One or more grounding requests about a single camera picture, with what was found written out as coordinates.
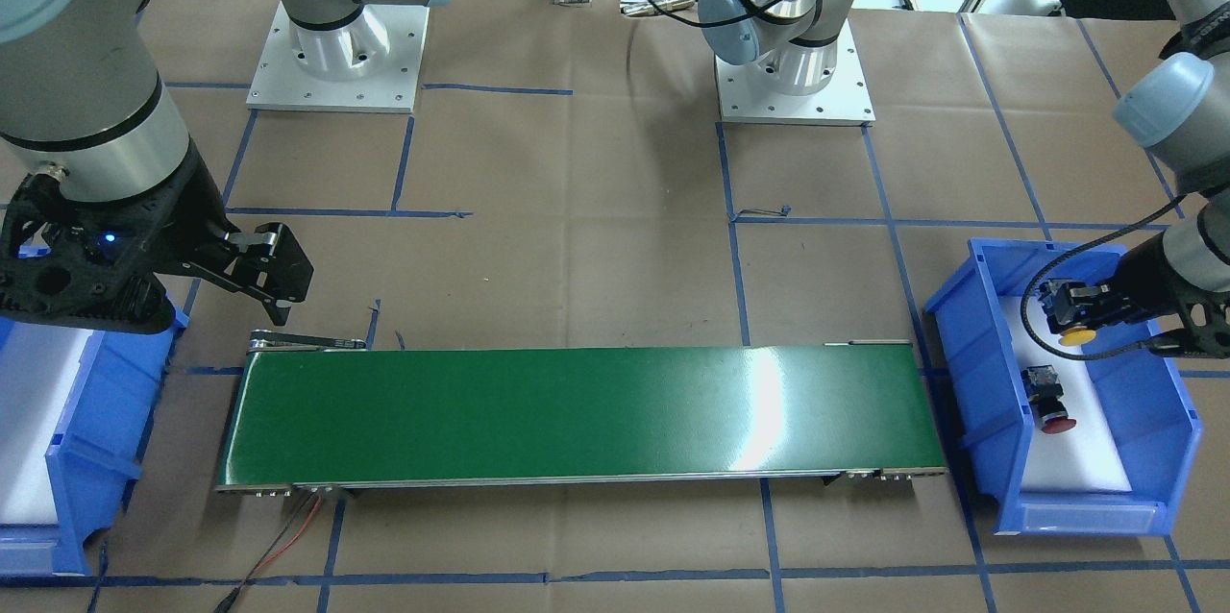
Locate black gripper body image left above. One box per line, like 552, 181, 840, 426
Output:
1, 145, 234, 334

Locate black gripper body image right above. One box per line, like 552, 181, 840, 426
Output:
1107, 234, 1229, 359

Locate yellow push button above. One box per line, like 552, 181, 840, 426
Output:
1041, 284, 1095, 347

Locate red push button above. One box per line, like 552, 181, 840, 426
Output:
1021, 366, 1077, 436

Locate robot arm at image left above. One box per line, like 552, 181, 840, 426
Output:
1, 0, 449, 334

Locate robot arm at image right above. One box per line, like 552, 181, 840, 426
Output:
696, 0, 1229, 359

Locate blue bin at image right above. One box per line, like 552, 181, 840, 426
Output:
926, 239, 1203, 537

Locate blue bin at image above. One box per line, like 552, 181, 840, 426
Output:
926, 239, 1203, 537
1, 310, 188, 577

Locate green conveyor belt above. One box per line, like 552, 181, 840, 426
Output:
215, 343, 947, 494

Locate white foam pad bin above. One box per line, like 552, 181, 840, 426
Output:
999, 295, 1133, 494
1, 323, 101, 528

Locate blue bin at image left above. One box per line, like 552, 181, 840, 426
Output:
1, 310, 188, 577

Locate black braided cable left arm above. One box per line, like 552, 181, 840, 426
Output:
615, 0, 1193, 362

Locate red and black wires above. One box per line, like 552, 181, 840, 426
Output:
213, 494, 328, 613

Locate white base plate image left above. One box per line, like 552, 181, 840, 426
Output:
246, 5, 431, 114

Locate white base plate image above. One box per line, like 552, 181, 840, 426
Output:
246, 5, 431, 114
715, 23, 877, 127

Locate white base plate image right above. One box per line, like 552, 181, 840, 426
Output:
715, 23, 877, 127

